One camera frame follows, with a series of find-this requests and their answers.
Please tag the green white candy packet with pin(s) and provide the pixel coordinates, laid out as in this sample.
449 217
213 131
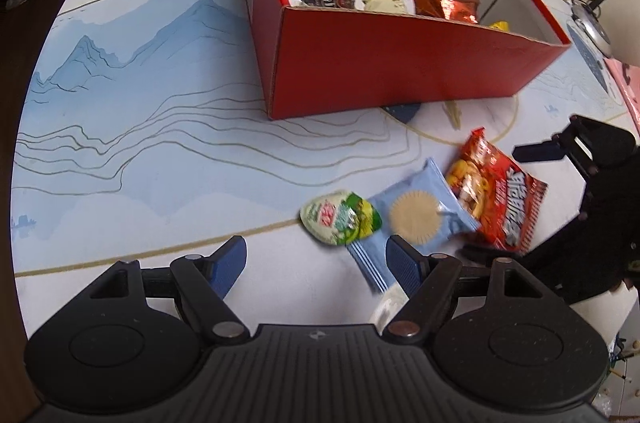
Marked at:
335 218

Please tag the yellow snack packet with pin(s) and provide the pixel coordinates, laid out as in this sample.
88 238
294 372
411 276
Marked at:
499 26

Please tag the light blue cookie packet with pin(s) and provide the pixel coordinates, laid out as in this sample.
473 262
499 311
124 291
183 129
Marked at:
420 213

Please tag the copper foil snack packet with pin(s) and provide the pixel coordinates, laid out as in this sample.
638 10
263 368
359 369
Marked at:
445 5

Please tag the red cardboard box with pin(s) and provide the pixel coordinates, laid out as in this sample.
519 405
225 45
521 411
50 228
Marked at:
375 63

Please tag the red snack packet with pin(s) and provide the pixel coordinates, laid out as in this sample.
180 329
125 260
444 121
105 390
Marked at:
505 198

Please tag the white blue snack packet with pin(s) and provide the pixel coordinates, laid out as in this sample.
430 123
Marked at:
387 308

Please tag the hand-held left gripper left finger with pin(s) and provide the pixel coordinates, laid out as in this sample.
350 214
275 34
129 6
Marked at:
227 264

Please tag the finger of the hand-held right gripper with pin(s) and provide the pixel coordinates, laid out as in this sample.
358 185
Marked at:
540 150
550 253

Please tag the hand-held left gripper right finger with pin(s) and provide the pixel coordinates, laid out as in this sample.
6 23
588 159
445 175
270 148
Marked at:
403 263

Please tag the shoe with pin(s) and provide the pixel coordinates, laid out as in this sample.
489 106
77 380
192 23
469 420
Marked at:
17 2

